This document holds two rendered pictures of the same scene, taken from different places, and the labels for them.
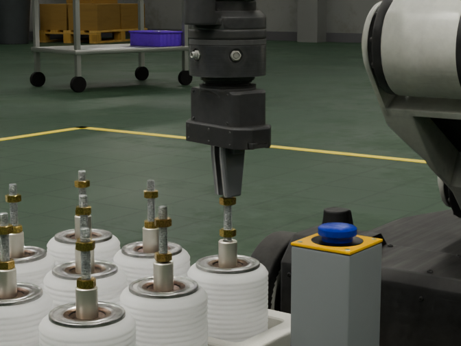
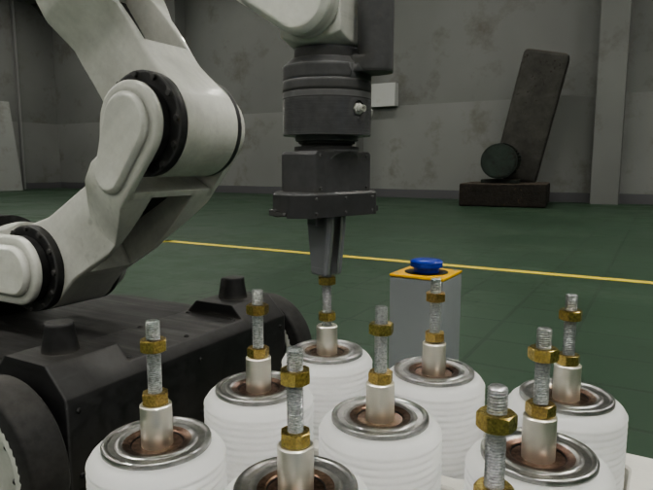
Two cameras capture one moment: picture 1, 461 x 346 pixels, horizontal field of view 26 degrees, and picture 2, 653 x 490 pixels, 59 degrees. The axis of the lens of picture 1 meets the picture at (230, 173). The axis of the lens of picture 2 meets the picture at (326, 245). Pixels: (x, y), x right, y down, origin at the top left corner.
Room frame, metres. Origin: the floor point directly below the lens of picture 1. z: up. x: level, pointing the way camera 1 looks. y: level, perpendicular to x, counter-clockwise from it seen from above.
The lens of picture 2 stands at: (1.20, 0.59, 0.45)
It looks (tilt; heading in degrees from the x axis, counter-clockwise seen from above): 8 degrees down; 265
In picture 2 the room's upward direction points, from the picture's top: straight up
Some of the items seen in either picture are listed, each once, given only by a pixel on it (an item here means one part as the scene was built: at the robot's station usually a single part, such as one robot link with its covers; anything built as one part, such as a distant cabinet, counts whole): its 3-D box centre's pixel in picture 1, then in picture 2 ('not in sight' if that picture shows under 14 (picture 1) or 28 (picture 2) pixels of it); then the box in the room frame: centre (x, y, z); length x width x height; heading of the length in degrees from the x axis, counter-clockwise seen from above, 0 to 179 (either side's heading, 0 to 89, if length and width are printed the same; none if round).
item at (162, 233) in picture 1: (162, 240); (434, 318); (1.05, 0.07, 0.30); 0.01 x 0.01 x 0.08
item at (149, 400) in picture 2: not in sight; (154, 397); (1.28, 0.19, 0.29); 0.02 x 0.02 x 0.01; 39
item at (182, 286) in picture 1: (163, 287); (433, 371); (1.05, 0.07, 0.25); 0.08 x 0.08 x 0.01
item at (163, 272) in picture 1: (163, 276); (433, 359); (1.05, 0.07, 0.26); 0.02 x 0.02 x 0.03
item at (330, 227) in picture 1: (337, 235); (426, 267); (1.01, -0.11, 0.32); 0.04 x 0.04 x 0.02
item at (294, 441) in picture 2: (14, 228); (295, 437); (1.19, 0.26, 0.29); 0.02 x 0.02 x 0.01; 58
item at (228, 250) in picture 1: (228, 254); (326, 339); (1.14, 0.00, 0.26); 0.02 x 0.02 x 0.03
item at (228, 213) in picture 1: (227, 217); (326, 298); (1.14, 0.00, 0.31); 0.01 x 0.01 x 0.08
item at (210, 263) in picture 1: (228, 264); (326, 352); (1.14, 0.00, 0.25); 0.08 x 0.08 x 0.01
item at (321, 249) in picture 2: (221, 167); (317, 245); (1.15, 0.01, 0.37); 0.03 x 0.02 x 0.06; 128
